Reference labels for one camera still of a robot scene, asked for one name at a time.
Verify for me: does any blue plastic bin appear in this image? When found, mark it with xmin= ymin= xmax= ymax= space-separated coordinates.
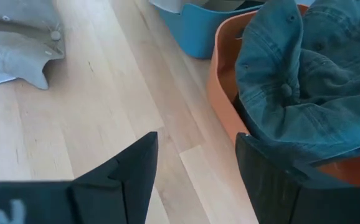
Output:
xmin=154 ymin=0 xmax=268 ymax=60

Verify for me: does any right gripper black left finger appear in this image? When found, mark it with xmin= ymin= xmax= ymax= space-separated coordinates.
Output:
xmin=70 ymin=131 xmax=159 ymax=224

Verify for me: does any orange plastic bin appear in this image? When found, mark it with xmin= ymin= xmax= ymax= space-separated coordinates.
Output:
xmin=207 ymin=3 xmax=360 ymax=187

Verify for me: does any beige baseball cap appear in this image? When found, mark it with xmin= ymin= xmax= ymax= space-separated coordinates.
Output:
xmin=0 ymin=0 xmax=65 ymax=90

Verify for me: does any teal denim baseball cap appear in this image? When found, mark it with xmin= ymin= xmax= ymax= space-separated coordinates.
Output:
xmin=235 ymin=0 xmax=360 ymax=166

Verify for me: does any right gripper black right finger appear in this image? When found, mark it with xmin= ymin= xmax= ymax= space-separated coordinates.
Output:
xmin=235 ymin=133 xmax=355 ymax=224

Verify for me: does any khaki hat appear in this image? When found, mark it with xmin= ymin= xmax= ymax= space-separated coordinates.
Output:
xmin=148 ymin=0 xmax=212 ymax=14

